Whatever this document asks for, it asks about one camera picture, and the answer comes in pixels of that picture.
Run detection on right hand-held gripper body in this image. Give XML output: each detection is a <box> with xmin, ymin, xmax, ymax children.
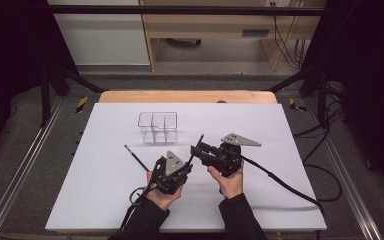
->
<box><xmin>206</xmin><ymin>132</ymin><xmax>263</xmax><ymax>178</ymax></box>

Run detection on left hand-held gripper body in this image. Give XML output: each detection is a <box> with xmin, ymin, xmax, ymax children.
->
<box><xmin>151</xmin><ymin>150</ymin><xmax>188</xmax><ymax>196</ymax></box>

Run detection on clear plastic organizer box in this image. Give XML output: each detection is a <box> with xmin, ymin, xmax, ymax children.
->
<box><xmin>137</xmin><ymin>111</ymin><xmax>179</xmax><ymax>145</ymax></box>

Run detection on person's left hand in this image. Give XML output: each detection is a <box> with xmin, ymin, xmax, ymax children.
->
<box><xmin>145</xmin><ymin>171</ymin><xmax>184</xmax><ymax>212</ymax></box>

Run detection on person's right hand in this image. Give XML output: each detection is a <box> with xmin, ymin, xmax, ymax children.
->
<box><xmin>206</xmin><ymin>161</ymin><xmax>245</xmax><ymax>200</ymax></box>

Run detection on light wooden table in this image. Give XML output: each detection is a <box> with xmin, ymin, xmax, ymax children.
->
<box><xmin>98</xmin><ymin>89</ymin><xmax>279</xmax><ymax>105</ymax></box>

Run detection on white table board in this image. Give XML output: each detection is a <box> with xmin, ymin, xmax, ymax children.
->
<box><xmin>44</xmin><ymin>102</ymin><xmax>328</xmax><ymax>233</ymax></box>

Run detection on yellow black tape strip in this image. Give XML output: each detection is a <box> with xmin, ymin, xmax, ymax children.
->
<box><xmin>288</xmin><ymin>97</ymin><xmax>308</xmax><ymax>113</ymax></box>
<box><xmin>75</xmin><ymin>95</ymin><xmax>90</xmax><ymax>115</ymax></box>

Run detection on black metal stand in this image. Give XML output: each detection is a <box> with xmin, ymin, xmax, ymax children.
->
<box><xmin>265</xmin><ymin>62</ymin><xmax>332</xmax><ymax>130</ymax></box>
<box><xmin>39</xmin><ymin>62</ymin><xmax>108</xmax><ymax>128</ymax></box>

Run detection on light wooden desk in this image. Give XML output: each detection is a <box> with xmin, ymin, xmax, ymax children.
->
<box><xmin>139</xmin><ymin>0</ymin><xmax>328</xmax><ymax>72</ymax></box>

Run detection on white cabinet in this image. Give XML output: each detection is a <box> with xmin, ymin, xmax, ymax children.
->
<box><xmin>47</xmin><ymin>0</ymin><xmax>151</xmax><ymax>66</ymax></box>

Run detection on black curtain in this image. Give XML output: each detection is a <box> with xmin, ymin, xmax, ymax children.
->
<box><xmin>301</xmin><ymin>0</ymin><xmax>384</xmax><ymax>204</ymax></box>
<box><xmin>0</xmin><ymin>0</ymin><xmax>78</xmax><ymax>164</ymax></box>

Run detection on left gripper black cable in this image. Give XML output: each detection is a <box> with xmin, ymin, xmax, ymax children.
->
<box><xmin>119</xmin><ymin>184</ymin><xmax>155</xmax><ymax>232</ymax></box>

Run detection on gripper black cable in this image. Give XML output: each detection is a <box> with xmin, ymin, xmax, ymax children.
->
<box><xmin>239</xmin><ymin>154</ymin><xmax>326</xmax><ymax>215</ymax></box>
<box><xmin>119</xmin><ymin>184</ymin><xmax>155</xmax><ymax>232</ymax></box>

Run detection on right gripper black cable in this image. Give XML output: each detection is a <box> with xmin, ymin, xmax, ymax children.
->
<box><xmin>239</xmin><ymin>154</ymin><xmax>326</xmax><ymax>215</ymax></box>

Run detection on black floor cable bundle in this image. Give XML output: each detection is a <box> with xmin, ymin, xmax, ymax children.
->
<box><xmin>292</xmin><ymin>79</ymin><xmax>346</xmax><ymax>164</ymax></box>

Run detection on black floor cable loop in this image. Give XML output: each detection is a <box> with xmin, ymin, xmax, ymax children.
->
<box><xmin>302</xmin><ymin>162</ymin><xmax>343</xmax><ymax>203</ymax></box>

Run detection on aluminium floor rail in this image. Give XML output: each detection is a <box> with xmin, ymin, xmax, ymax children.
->
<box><xmin>0</xmin><ymin>95</ymin><xmax>65</xmax><ymax>240</ymax></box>
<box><xmin>303</xmin><ymin>97</ymin><xmax>384</xmax><ymax>240</ymax></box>

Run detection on black desk cables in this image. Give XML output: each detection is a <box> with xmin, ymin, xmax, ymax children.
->
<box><xmin>269</xmin><ymin>1</ymin><xmax>310</xmax><ymax>70</ymax></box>

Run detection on black horizontal frame bar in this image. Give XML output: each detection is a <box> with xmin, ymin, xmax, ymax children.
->
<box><xmin>46</xmin><ymin>4</ymin><xmax>326</xmax><ymax>17</ymax></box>

